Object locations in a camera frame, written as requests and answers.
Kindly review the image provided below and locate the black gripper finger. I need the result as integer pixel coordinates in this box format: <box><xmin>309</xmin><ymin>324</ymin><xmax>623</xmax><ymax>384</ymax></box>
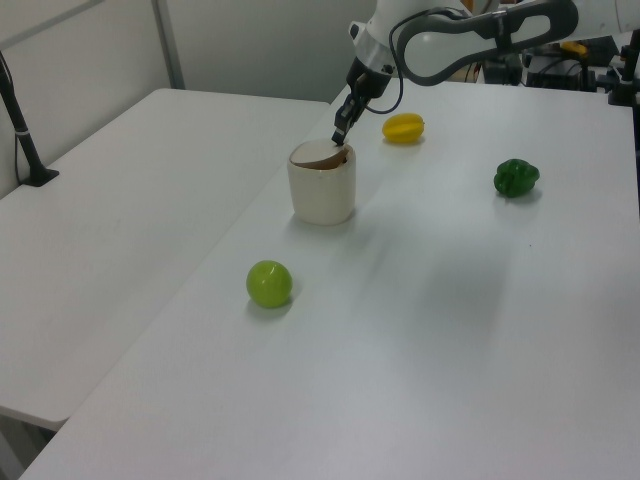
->
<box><xmin>331</xmin><ymin>102</ymin><xmax>357</xmax><ymax>148</ymax></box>
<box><xmin>349</xmin><ymin>97</ymin><xmax>371</xmax><ymax>132</ymax></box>

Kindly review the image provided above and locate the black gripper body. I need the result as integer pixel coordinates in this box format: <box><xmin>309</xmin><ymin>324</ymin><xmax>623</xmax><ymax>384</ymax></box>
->
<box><xmin>345</xmin><ymin>57</ymin><xmax>393</xmax><ymax>110</ymax></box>

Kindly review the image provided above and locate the cream round bin lid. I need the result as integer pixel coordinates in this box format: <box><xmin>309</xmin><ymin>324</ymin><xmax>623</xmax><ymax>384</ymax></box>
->
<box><xmin>290</xmin><ymin>140</ymin><xmax>350</xmax><ymax>167</ymax></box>

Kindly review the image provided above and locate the cream plastic garbage bin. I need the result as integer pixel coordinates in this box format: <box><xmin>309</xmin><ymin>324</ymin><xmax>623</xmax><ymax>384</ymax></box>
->
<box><xmin>286</xmin><ymin>143</ymin><xmax>358</xmax><ymax>227</ymax></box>

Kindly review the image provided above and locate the yellow starfruit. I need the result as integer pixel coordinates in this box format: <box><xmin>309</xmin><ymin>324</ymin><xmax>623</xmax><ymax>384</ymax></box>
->
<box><xmin>382</xmin><ymin>112</ymin><xmax>427</xmax><ymax>146</ymax></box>

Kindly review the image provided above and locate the green bell pepper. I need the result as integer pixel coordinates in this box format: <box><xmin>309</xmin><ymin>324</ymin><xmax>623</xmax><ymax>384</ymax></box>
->
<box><xmin>493</xmin><ymin>158</ymin><xmax>541</xmax><ymax>199</ymax></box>

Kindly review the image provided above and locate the green apple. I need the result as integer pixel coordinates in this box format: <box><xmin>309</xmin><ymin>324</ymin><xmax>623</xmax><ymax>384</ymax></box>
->
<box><xmin>245</xmin><ymin>259</ymin><xmax>294</xmax><ymax>309</ymax></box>

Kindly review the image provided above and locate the black equipment box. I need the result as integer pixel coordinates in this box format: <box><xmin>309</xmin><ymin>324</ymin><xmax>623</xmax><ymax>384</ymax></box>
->
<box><xmin>524</xmin><ymin>49</ymin><xmax>597</xmax><ymax>92</ymax></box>

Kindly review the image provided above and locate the black tripod stand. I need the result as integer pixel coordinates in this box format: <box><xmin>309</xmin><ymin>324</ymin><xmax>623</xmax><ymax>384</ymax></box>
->
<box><xmin>606</xmin><ymin>43</ymin><xmax>640</xmax><ymax>107</ymax></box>

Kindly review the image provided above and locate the black pole with clamp base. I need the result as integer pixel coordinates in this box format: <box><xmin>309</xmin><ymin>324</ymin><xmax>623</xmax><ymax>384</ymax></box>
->
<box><xmin>0</xmin><ymin>49</ymin><xmax>60</xmax><ymax>188</ymax></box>

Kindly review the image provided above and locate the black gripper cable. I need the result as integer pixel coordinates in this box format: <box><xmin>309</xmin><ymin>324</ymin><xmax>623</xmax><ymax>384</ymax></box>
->
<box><xmin>364</xmin><ymin>73</ymin><xmax>405</xmax><ymax>114</ymax></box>

